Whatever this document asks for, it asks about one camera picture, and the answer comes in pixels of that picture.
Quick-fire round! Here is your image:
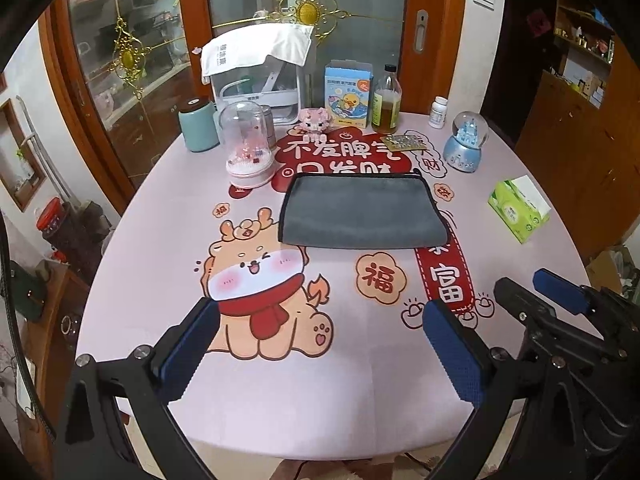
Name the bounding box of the green bag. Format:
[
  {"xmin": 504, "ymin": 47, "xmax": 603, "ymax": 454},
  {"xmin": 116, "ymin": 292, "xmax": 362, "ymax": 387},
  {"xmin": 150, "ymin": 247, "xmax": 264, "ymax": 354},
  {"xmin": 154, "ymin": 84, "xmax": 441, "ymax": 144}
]
[{"xmin": 7, "ymin": 260, "xmax": 53, "ymax": 322}]

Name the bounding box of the white pill bottle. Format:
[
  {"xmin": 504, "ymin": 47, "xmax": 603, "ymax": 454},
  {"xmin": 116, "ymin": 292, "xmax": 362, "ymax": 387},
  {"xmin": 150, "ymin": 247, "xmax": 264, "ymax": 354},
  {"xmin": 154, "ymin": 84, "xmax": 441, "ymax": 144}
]
[{"xmin": 429, "ymin": 96, "xmax": 449, "ymax": 129}]

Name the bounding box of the wooden cabinet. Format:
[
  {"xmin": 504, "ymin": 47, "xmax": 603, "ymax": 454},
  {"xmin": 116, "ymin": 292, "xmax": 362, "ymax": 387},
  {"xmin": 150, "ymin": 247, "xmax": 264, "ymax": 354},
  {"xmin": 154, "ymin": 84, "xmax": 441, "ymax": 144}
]
[{"xmin": 515, "ymin": 70, "xmax": 640, "ymax": 261}]

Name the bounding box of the blue box with duck print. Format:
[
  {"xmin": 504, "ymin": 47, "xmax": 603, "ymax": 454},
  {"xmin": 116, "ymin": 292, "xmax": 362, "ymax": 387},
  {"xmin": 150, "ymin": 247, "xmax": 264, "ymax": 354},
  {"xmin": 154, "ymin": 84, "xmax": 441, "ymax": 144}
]
[{"xmin": 324, "ymin": 60, "xmax": 374, "ymax": 128}]

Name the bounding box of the silver door handle plate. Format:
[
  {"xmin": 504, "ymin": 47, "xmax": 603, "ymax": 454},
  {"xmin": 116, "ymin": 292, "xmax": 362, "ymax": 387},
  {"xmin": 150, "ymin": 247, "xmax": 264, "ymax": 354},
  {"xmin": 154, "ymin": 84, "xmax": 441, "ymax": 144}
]
[{"xmin": 414, "ymin": 9, "xmax": 431, "ymax": 53}]

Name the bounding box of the teal lidded mug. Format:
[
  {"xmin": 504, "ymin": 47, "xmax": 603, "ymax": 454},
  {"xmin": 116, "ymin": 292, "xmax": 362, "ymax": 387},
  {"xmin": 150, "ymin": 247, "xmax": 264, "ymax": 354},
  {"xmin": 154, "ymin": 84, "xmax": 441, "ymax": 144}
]
[{"xmin": 178, "ymin": 97, "xmax": 221, "ymax": 153}]

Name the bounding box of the white countertop appliance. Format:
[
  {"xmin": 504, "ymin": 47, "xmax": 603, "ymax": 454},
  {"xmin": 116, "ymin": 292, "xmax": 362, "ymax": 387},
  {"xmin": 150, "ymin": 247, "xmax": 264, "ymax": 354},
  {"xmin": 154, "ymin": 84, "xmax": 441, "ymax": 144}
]
[{"xmin": 210, "ymin": 55, "xmax": 308, "ymax": 128}]

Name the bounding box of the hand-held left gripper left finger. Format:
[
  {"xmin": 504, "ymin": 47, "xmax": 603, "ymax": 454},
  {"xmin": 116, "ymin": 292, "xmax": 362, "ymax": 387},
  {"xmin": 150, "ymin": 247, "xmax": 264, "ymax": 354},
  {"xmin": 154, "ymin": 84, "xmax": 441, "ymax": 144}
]
[{"xmin": 52, "ymin": 297, "xmax": 221, "ymax": 480}]

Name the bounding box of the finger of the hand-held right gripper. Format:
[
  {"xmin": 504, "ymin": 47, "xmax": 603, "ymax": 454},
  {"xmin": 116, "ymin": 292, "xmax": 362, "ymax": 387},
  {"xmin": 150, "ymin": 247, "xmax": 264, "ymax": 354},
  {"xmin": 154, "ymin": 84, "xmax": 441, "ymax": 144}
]
[
  {"xmin": 532, "ymin": 268, "xmax": 640, "ymax": 346},
  {"xmin": 492, "ymin": 276, "xmax": 608, "ymax": 361}
]

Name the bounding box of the grey towel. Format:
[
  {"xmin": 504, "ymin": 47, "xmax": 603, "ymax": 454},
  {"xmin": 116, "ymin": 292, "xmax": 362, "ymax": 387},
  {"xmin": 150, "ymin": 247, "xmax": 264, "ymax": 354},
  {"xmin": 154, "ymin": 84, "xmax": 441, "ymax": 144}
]
[{"xmin": 277, "ymin": 171, "xmax": 451, "ymax": 251}]

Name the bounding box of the clear dome with pink base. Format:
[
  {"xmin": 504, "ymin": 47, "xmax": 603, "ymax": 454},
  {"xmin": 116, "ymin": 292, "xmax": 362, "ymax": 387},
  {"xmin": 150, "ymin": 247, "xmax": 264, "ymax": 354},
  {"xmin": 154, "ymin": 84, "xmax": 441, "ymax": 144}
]
[{"xmin": 218, "ymin": 101, "xmax": 277, "ymax": 190}]

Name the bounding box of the large gold door ornament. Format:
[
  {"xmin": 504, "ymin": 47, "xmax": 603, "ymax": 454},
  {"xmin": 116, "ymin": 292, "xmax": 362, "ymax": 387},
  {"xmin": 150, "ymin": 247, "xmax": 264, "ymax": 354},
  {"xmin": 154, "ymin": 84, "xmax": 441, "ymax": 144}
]
[{"xmin": 212, "ymin": 0, "xmax": 406, "ymax": 41}]

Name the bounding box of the small gold door ornament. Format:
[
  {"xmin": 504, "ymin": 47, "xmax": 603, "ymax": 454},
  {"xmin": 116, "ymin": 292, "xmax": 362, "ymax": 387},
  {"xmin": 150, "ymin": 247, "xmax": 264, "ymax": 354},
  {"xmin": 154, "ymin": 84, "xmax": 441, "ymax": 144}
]
[{"xmin": 112, "ymin": 15, "xmax": 151, "ymax": 96}]

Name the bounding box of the pink block figure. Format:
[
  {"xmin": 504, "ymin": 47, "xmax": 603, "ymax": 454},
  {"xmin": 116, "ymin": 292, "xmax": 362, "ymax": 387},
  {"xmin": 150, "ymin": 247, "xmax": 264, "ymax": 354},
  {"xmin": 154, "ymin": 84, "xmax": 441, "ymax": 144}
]
[{"xmin": 298, "ymin": 107, "xmax": 333, "ymax": 133}]

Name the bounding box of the wooden framed wall picture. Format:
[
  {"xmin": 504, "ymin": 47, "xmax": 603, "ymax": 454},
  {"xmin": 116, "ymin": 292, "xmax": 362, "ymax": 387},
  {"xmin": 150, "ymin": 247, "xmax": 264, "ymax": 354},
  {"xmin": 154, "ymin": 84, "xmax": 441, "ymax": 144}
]
[{"xmin": 0, "ymin": 97, "xmax": 48, "ymax": 211}]

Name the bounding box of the glass bottle with yellow liquid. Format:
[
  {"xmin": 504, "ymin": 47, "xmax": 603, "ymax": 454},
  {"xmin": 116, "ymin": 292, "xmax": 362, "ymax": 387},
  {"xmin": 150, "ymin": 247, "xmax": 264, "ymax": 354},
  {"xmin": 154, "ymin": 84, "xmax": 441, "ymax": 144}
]
[{"xmin": 371, "ymin": 64, "xmax": 403, "ymax": 135}]

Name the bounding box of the green tissue box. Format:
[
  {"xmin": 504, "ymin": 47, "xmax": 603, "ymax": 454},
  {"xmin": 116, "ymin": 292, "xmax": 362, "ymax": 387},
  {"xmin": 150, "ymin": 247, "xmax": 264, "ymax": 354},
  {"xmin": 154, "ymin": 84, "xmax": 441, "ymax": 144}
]
[{"xmin": 487, "ymin": 175, "xmax": 551, "ymax": 245}]

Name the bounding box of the wooden wall shelf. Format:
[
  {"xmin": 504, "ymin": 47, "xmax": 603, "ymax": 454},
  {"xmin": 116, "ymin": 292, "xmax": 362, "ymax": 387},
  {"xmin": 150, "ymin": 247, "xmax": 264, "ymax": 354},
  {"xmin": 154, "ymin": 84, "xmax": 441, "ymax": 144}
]
[{"xmin": 552, "ymin": 0, "xmax": 618, "ymax": 106}]

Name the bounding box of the blue castle snow globe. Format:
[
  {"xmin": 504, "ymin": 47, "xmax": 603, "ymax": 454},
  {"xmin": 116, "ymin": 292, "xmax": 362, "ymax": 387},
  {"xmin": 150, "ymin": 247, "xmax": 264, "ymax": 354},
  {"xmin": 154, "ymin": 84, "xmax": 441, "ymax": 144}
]
[{"xmin": 443, "ymin": 112, "xmax": 491, "ymax": 173}]

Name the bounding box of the cardboard box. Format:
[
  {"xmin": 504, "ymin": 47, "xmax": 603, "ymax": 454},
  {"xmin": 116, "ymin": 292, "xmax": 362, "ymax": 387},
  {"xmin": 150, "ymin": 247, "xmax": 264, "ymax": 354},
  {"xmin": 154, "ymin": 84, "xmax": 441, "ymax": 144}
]
[{"xmin": 585, "ymin": 245, "xmax": 632, "ymax": 296}]

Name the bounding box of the pill blister pack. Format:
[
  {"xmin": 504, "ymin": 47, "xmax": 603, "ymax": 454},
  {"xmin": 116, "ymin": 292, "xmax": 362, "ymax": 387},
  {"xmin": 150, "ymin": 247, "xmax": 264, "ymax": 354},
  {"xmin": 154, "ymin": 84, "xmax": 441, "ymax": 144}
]
[{"xmin": 380, "ymin": 133, "xmax": 426, "ymax": 152}]

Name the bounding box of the pink printed tablecloth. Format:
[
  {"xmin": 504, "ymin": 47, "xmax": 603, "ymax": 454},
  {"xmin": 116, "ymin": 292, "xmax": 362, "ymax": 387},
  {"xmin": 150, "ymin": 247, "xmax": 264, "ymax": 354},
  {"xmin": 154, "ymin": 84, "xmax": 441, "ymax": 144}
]
[{"xmin": 75, "ymin": 110, "xmax": 591, "ymax": 461}]

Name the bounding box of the wooden side table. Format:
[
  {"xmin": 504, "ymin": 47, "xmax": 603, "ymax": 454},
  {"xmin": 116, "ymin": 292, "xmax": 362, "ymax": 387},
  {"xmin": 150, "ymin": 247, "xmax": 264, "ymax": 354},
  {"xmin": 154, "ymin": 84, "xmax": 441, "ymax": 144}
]
[{"xmin": 10, "ymin": 260, "xmax": 93, "ymax": 411}]

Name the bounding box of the white cloth cover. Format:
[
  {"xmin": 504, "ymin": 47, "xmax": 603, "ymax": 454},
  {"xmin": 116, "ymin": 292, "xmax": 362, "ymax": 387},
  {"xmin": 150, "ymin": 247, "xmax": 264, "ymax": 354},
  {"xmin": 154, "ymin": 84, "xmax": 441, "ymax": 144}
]
[{"xmin": 200, "ymin": 24, "xmax": 316, "ymax": 86}]

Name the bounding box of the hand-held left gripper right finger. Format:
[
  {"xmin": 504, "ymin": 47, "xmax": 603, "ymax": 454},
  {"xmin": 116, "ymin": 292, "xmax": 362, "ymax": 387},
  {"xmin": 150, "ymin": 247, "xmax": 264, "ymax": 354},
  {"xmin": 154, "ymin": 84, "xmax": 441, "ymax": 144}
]
[{"xmin": 422, "ymin": 300, "xmax": 543, "ymax": 480}]

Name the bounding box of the red lidded plastic jar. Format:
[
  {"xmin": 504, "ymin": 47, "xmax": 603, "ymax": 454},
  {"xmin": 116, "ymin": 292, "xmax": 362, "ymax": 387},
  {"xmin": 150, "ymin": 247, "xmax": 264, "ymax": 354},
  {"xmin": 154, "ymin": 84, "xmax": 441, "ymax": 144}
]
[{"xmin": 36, "ymin": 197, "xmax": 76, "ymax": 246}]

